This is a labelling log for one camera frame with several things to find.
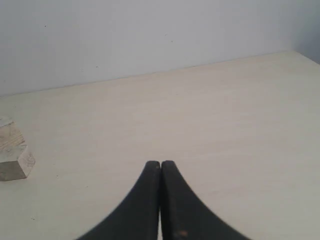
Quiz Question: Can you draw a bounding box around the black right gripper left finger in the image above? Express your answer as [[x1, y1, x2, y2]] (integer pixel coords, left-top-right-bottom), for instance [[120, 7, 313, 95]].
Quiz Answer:
[[79, 160, 160, 240]]

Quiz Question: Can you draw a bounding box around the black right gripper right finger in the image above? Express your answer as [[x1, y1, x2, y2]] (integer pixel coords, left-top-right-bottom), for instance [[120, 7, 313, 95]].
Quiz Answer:
[[161, 160, 247, 240]]

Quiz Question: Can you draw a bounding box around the medium-small wooden cube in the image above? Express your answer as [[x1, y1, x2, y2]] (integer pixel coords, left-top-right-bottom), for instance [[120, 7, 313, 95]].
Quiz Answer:
[[0, 116, 36, 182]]

